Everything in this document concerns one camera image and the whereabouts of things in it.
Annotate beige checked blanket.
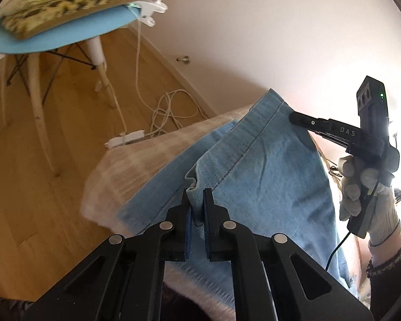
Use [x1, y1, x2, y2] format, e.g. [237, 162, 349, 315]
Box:
[80, 105, 368, 321]

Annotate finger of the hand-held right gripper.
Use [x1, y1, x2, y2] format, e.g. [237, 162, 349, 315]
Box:
[289, 111, 335, 135]

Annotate white power strip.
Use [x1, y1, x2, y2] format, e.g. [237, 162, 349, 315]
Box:
[104, 130, 146, 148]

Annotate dark cloth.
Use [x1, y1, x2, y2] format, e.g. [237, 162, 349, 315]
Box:
[160, 282, 236, 321]

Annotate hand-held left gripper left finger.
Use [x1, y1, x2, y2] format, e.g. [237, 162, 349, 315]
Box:
[22, 192, 192, 321]

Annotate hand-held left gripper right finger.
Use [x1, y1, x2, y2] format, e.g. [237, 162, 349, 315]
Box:
[203, 188, 375, 321]

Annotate blue denim pants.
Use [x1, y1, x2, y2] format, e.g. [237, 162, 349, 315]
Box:
[117, 89, 358, 305]

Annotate white cable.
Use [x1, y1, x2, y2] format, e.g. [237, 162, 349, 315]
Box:
[120, 20, 209, 139]

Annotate round blue table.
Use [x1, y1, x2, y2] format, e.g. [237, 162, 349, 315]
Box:
[0, 0, 141, 178]

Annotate leopard print folded cloth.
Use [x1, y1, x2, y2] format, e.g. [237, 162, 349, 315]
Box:
[0, 0, 169, 39]

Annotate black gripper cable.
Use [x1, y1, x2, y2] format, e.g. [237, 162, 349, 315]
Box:
[325, 181, 380, 271]

